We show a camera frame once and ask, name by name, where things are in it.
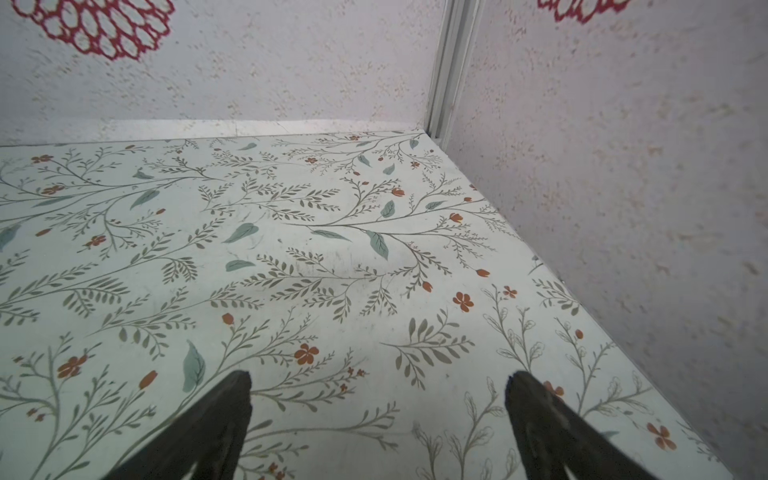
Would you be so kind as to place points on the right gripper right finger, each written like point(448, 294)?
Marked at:
point(555, 443)

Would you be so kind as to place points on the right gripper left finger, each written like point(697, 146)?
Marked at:
point(205, 442)

